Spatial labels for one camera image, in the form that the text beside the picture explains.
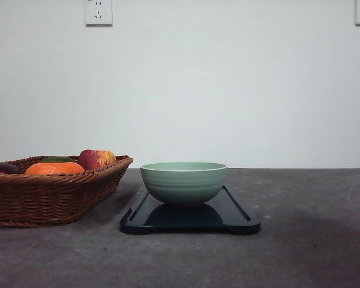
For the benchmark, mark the green ceramic bowl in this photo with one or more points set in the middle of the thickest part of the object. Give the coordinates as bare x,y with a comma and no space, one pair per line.
184,183

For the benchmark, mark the dark rectangular tray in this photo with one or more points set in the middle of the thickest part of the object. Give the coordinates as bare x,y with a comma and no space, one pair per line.
227,214

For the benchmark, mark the white wall socket left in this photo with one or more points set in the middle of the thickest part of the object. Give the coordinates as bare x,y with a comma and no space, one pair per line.
98,14

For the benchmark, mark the dark purple fruit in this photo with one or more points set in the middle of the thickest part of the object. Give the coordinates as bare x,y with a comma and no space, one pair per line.
8,168

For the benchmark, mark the orange tangerine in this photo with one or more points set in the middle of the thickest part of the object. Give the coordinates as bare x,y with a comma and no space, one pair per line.
54,168

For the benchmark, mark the dark green avocado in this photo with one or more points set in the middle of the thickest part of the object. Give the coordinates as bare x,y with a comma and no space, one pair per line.
58,160

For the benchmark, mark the red yellow apple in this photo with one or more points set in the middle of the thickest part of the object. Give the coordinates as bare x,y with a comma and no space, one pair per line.
94,159

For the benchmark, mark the brown wicker basket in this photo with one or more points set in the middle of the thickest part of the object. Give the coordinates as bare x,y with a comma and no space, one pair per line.
42,199

